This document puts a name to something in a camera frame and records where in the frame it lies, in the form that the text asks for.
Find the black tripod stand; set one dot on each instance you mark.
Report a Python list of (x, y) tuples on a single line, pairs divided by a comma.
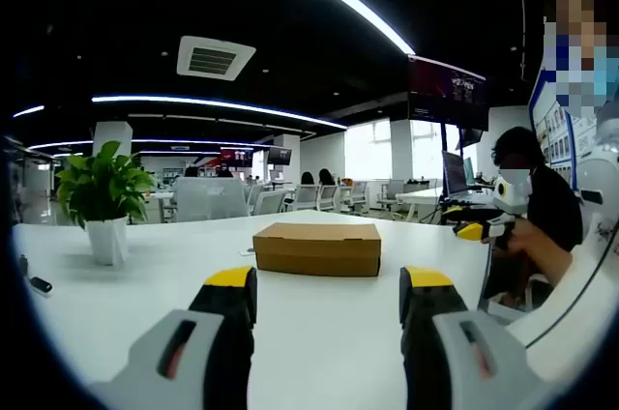
[(443, 158)]

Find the brown cardboard shoe box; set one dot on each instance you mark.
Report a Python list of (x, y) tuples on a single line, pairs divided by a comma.
[(314, 248)]

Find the large hanging dark display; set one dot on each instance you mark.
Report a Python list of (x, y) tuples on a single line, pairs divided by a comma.
[(445, 96)]

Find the row of white office chairs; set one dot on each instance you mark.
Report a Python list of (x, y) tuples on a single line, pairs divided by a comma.
[(309, 197)]

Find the small hanging screen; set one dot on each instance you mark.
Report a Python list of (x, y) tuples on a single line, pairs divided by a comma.
[(237, 157), (279, 156)]

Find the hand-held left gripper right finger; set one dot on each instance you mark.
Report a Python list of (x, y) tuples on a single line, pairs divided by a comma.
[(425, 332)]

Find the long curved ceiling light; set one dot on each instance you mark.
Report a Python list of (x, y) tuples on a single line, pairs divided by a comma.
[(387, 28), (193, 101)]

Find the ceiling air vent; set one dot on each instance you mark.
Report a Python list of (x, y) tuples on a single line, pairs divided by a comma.
[(215, 59)]

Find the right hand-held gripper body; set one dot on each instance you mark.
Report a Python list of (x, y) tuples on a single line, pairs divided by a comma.
[(505, 190)]

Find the wall poster board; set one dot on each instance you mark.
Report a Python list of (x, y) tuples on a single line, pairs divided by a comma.
[(556, 139)]

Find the small black device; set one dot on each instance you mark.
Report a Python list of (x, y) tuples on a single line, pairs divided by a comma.
[(41, 285)]

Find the open grey laptop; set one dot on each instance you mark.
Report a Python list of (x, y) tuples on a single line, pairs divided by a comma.
[(454, 173)]

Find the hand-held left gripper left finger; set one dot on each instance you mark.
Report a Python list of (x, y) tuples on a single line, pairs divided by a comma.
[(213, 332)]

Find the green potted plant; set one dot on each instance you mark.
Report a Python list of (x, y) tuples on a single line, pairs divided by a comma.
[(106, 178)]

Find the person in white shirt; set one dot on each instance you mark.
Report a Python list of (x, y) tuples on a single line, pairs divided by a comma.
[(570, 328)]

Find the person's right hand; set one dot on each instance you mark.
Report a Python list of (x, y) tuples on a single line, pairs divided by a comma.
[(518, 240)]

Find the white chest device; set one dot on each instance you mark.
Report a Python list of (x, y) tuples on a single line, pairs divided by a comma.
[(599, 168)]

